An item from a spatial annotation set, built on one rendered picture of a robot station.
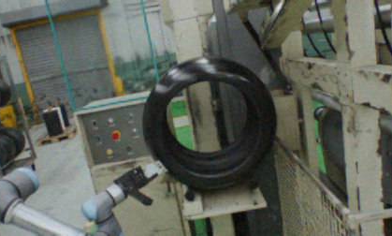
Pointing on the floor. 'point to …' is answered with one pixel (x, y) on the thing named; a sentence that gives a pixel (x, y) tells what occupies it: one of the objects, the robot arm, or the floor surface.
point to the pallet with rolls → (56, 125)
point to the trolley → (11, 145)
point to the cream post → (198, 95)
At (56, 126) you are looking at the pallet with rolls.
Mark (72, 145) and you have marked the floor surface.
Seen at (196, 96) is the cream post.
